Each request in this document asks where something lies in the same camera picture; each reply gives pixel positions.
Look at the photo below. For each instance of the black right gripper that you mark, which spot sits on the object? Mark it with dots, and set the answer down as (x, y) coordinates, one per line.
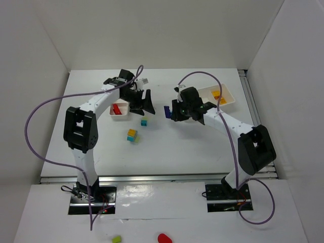
(177, 110)

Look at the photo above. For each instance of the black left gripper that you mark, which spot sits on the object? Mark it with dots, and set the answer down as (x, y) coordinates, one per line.
(139, 100)

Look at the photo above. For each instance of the purple lego brick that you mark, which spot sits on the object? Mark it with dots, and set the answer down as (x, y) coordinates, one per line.
(168, 112)

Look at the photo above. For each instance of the teal and lime lego stack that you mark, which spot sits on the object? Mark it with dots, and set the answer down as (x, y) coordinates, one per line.
(144, 121)

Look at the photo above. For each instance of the red lego brick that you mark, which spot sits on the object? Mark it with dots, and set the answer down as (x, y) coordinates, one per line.
(116, 109)

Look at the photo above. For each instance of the yellow butterfly lego brick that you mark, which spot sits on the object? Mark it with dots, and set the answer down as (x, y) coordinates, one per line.
(216, 94)

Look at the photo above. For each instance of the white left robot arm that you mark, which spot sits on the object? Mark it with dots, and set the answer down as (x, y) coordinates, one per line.
(81, 130)

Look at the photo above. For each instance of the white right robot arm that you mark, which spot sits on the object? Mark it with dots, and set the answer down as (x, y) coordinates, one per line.
(235, 130)

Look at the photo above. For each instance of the white left sorting tray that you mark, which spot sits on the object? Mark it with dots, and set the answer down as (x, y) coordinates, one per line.
(125, 109)

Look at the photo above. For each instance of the white sorting tray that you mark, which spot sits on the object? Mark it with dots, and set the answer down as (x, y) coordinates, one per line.
(125, 109)
(206, 96)

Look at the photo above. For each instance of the teal lime yellow lego cluster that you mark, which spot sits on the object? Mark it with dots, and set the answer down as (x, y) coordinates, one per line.
(132, 136)

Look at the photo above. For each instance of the white right sorting tray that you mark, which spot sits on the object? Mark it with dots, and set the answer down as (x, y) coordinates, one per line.
(206, 96)

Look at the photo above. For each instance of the red piece on front ledge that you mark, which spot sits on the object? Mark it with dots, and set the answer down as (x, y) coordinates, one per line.
(163, 238)

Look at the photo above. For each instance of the lime lego on front ledge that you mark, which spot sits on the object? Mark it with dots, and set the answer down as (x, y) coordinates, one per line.
(117, 239)

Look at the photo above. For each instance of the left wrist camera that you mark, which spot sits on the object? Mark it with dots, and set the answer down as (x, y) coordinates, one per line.
(141, 81)

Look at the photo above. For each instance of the aluminium side rail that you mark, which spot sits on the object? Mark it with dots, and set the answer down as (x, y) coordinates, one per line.
(255, 114)

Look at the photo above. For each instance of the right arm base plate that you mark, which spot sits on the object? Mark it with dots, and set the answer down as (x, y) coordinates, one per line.
(219, 201)

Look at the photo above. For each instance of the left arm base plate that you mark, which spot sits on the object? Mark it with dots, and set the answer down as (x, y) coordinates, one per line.
(104, 202)

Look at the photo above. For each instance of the aluminium front rail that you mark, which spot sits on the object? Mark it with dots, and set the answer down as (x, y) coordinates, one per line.
(138, 179)

